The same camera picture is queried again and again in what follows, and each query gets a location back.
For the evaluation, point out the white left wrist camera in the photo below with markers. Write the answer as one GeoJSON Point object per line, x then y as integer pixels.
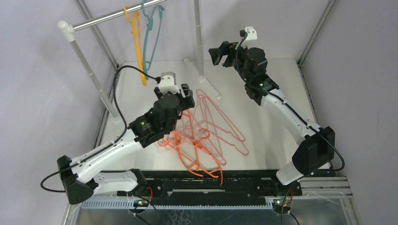
{"type": "Point", "coordinates": [167, 83]}

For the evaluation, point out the white rack right post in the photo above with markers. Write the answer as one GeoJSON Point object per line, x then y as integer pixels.
{"type": "Point", "coordinates": [199, 40]}

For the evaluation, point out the teal plastic hanger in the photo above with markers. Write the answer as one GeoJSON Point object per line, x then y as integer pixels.
{"type": "Point", "coordinates": [152, 33]}

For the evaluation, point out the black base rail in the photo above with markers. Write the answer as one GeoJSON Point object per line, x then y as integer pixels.
{"type": "Point", "coordinates": [231, 188]}

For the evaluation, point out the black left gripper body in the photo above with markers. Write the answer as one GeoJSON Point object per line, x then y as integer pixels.
{"type": "Point", "coordinates": [184, 103]}

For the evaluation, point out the aluminium frame rail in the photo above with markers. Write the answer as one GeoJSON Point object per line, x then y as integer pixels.
{"type": "Point", "coordinates": [104, 113]}

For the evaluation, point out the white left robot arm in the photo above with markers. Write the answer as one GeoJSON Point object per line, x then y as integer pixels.
{"type": "Point", "coordinates": [84, 176]}

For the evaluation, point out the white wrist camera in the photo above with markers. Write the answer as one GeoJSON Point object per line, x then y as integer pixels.
{"type": "Point", "coordinates": [167, 83]}
{"type": "Point", "coordinates": [248, 36]}

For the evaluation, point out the yellow plastic hanger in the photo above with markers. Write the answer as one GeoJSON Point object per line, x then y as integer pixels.
{"type": "Point", "coordinates": [134, 21]}

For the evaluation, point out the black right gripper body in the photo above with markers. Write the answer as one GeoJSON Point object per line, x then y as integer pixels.
{"type": "Point", "coordinates": [226, 53]}

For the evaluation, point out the pink wire hanger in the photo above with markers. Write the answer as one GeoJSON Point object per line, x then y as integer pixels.
{"type": "Point", "coordinates": [197, 141]}
{"type": "Point", "coordinates": [209, 122]}
{"type": "Point", "coordinates": [243, 150]}

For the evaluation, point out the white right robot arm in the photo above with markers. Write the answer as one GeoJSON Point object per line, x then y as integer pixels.
{"type": "Point", "coordinates": [315, 144]}

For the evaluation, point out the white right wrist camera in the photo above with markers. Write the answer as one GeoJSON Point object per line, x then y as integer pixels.
{"type": "Point", "coordinates": [248, 36]}

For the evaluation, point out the chrome rack top bar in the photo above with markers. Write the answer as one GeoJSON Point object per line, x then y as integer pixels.
{"type": "Point", "coordinates": [112, 15]}

